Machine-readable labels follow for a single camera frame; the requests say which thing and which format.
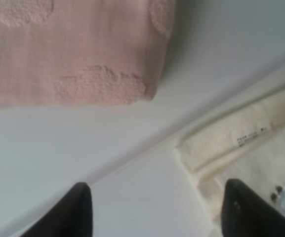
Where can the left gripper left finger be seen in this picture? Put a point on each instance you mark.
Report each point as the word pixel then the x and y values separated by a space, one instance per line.
pixel 72 216

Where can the cream white towel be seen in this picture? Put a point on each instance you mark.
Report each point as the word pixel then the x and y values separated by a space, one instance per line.
pixel 248 144

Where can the white rectangular plastic tray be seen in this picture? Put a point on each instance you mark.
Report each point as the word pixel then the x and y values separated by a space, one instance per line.
pixel 220 51

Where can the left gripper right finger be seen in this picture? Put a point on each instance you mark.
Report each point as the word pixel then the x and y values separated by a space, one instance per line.
pixel 246 214

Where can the pink towel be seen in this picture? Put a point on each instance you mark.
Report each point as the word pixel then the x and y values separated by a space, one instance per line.
pixel 81 52

